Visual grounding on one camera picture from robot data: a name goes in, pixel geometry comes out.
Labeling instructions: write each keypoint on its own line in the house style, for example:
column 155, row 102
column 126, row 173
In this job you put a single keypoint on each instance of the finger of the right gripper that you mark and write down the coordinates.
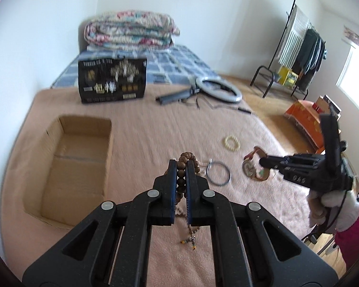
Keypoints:
column 277, row 162

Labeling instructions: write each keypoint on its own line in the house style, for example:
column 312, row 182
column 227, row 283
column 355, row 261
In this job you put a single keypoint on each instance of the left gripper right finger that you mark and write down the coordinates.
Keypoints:
column 198, row 208

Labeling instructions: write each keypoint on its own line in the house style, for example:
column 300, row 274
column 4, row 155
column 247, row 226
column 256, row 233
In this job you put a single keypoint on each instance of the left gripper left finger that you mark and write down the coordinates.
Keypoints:
column 164, row 204

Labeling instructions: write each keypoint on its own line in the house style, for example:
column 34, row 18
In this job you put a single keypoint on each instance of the brown wooden bead mala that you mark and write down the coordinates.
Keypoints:
column 181, row 204

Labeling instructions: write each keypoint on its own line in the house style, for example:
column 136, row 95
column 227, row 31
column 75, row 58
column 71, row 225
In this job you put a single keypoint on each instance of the pink sleeve forearm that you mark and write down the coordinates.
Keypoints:
column 348, row 242

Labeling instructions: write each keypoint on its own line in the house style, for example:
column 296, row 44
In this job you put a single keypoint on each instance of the right hand white glove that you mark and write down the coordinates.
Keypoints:
column 340, row 209

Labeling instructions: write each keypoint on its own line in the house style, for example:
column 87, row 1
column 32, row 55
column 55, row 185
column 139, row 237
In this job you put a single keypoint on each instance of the silver bangle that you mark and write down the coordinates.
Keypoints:
column 218, row 173

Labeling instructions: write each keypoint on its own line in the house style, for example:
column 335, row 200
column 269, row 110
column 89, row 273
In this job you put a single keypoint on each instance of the orange cardboard box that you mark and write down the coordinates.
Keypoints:
column 306, row 114

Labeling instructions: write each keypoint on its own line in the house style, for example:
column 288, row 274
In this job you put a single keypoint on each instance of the black clothes rack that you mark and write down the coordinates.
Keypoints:
column 270, row 72

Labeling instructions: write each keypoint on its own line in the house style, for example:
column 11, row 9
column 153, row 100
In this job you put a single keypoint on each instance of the yellow box on rack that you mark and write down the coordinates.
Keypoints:
column 287, row 77

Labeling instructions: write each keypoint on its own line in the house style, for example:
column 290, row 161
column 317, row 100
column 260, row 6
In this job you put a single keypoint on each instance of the window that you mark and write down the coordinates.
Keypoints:
column 348, row 81

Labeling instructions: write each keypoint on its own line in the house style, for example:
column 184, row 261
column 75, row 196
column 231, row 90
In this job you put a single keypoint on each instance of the open cardboard box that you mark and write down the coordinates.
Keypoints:
column 68, row 170

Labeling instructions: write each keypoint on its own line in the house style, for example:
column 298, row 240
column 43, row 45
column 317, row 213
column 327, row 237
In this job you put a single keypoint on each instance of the black folded tripod stand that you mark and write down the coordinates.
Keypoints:
column 177, row 96

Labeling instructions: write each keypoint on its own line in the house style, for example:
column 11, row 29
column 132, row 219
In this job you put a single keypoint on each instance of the dark hanging clothes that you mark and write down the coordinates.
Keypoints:
column 309, row 59

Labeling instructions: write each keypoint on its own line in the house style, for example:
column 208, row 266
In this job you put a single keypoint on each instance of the black gift bag gold print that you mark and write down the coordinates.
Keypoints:
column 111, row 80

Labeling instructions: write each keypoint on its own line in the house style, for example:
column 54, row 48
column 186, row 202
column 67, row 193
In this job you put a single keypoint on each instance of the folded floral quilt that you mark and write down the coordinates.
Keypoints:
column 131, row 30

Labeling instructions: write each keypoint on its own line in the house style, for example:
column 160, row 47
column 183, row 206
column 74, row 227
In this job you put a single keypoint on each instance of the brown strap wristwatch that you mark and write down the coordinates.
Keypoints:
column 251, row 167

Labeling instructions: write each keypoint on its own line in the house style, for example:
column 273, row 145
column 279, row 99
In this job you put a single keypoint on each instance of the white ring light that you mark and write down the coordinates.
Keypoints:
column 218, row 88

